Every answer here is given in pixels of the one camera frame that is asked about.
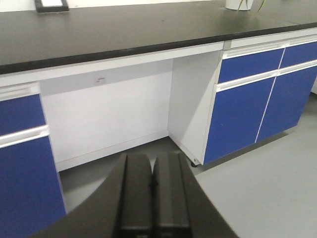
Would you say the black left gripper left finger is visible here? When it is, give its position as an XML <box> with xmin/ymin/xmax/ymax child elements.
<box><xmin>113</xmin><ymin>153</ymin><xmax>153</xmax><ymax>238</ymax></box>

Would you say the white plant pot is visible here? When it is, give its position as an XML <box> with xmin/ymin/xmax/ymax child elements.
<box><xmin>225</xmin><ymin>0</ymin><xmax>254</xmax><ymax>11</ymax></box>

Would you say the black framed power outlet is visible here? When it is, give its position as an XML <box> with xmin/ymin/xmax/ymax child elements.
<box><xmin>34</xmin><ymin>0</ymin><xmax>69</xmax><ymax>13</ymax></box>

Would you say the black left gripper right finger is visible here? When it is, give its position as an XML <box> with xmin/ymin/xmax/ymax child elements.
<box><xmin>153</xmin><ymin>153</ymin><xmax>191</xmax><ymax>238</ymax></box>

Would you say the white blue lab cabinet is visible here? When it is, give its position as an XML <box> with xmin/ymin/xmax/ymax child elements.
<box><xmin>0</xmin><ymin>0</ymin><xmax>317</xmax><ymax>237</ymax></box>

